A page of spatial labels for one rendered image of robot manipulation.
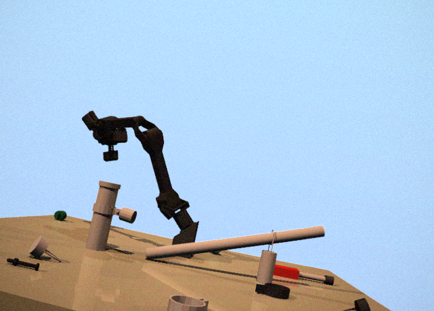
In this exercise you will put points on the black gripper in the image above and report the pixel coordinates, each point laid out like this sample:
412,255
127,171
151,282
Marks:
111,154

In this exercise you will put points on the tan wooden post with cap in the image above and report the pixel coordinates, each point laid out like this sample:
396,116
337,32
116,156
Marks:
100,223

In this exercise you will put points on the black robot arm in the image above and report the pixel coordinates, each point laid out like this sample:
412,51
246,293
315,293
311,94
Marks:
152,142

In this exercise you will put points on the black bolt with nut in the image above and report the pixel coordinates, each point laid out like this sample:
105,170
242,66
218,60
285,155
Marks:
16,261

